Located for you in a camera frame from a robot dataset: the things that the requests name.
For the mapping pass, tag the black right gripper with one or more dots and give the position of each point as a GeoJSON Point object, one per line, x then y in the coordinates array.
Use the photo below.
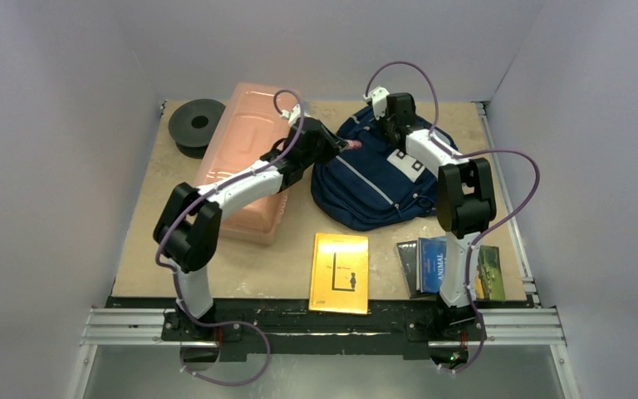
{"type": "Point", "coordinates": [394, 127]}

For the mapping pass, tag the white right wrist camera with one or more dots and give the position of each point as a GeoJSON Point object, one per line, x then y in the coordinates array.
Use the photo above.
{"type": "Point", "coordinates": [377, 99]}

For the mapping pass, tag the black filament spool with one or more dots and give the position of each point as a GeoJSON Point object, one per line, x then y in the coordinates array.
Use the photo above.
{"type": "Point", "coordinates": [193, 124]}

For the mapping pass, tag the yellow book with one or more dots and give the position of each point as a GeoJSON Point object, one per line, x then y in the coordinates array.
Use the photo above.
{"type": "Point", "coordinates": [340, 274]}

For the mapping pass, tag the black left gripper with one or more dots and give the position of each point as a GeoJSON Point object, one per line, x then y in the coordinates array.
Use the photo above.
{"type": "Point", "coordinates": [335, 146]}

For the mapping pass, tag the dark book under blue book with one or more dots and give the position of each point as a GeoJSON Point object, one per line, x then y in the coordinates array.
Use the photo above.
{"type": "Point", "coordinates": [407, 254]}

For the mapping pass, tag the navy blue student backpack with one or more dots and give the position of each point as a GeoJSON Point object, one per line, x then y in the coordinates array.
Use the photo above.
{"type": "Point", "coordinates": [375, 185]}

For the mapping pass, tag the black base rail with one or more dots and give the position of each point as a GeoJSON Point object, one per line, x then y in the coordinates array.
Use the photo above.
{"type": "Point", "coordinates": [403, 328]}

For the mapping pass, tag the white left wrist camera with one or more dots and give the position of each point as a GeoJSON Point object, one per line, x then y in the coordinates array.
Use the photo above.
{"type": "Point", "coordinates": [294, 115]}

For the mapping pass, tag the aluminium frame rail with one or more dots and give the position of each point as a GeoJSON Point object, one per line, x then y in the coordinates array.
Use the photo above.
{"type": "Point", "coordinates": [535, 326]}

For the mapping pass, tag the pink translucent storage box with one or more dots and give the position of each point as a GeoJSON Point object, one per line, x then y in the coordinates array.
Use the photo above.
{"type": "Point", "coordinates": [247, 129]}

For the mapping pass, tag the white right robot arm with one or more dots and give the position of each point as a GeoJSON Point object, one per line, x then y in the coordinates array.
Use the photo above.
{"type": "Point", "coordinates": [465, 200]}

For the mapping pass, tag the pink pen toy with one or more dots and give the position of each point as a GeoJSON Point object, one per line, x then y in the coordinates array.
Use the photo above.
{"type": "Point", "coordinates": [353, 145]}

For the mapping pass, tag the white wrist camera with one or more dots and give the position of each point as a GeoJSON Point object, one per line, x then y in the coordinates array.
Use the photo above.
{"type": "Point", "coordinates": [294, 115]}
{"type": "Point", "coordinates": [377, 99]}

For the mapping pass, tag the blue Animal Farm book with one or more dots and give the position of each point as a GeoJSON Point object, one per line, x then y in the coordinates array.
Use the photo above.
{"type": "Point", "coordinates": [488, 280]}

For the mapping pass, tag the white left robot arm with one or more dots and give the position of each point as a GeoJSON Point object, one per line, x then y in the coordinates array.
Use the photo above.
{"type": "Point", "coordinates": [188, 228]}

